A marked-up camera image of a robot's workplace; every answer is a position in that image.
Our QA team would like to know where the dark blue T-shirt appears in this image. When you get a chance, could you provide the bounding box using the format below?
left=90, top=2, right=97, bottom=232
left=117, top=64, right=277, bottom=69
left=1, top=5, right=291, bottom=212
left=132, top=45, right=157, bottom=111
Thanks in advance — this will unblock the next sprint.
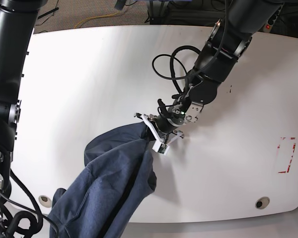
left=48, top=122, right=157, bottom=238

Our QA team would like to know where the red tape rectangle marking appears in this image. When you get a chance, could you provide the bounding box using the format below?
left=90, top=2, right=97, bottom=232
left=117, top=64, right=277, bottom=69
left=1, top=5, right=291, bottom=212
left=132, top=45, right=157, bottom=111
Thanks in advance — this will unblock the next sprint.
left=275, top=137, right=297, bottom=174

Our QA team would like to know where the black power strip red switch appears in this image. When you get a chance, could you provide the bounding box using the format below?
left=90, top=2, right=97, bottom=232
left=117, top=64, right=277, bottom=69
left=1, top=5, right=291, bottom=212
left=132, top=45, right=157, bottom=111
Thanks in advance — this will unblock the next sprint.
left=262, top=6, right=283, bottom=33

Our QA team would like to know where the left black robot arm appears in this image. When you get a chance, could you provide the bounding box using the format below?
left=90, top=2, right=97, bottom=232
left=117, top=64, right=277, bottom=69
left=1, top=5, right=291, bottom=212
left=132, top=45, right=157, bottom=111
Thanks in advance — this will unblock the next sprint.
left=146, top=0, right=284, bottom=143

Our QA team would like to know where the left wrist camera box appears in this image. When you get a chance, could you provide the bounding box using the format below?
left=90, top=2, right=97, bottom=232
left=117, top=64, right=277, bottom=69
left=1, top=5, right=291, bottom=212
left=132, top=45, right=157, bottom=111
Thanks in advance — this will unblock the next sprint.
left=152, top=141, right=169, bottom=155

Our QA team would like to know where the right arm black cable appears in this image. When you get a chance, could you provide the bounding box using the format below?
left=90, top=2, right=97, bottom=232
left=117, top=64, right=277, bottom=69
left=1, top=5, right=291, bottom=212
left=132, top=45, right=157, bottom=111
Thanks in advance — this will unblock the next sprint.
left=0, top=168, right=60, bottom=238

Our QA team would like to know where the table cable grommet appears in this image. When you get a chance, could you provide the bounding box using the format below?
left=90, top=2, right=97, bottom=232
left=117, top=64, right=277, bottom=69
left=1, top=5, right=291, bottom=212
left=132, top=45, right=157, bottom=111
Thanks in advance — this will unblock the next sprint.
left=255, top=197, right=270, bottom=210
left=38, top=195, right=52, bottom=208

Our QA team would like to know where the yellow cable on floor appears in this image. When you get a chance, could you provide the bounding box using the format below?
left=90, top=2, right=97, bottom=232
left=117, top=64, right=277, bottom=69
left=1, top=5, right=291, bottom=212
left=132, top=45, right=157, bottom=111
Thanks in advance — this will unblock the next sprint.
left=75, top=9, right=120, bottom=28

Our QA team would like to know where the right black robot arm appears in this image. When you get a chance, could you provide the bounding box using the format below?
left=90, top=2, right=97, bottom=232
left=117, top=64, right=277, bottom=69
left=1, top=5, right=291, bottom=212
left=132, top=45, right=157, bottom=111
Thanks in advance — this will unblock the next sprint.
left=0, top=0, right=45, bottom=238

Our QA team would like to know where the right table cable grommet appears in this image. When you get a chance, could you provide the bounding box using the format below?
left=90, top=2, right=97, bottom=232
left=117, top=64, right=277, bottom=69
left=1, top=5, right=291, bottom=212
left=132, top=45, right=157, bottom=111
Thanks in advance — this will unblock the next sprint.
left=255, top=197, right=270, bottom=210

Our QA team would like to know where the left table cable grommet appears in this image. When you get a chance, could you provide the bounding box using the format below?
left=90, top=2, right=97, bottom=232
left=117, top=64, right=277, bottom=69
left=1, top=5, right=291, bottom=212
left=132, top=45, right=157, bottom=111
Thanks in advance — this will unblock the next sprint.
left=38, top=195, right=52, bottom=208

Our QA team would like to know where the black tripod leg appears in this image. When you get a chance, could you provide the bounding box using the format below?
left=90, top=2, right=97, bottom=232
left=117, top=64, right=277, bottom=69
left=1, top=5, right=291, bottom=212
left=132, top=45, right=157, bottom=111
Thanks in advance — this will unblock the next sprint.
left=37, top=7, right=59, bottom=19

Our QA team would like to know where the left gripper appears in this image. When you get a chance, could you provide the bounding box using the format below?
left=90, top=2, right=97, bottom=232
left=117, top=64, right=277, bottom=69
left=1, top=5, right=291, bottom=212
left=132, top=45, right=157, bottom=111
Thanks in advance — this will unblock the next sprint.
left=134, top=113, right=184, bottom=145

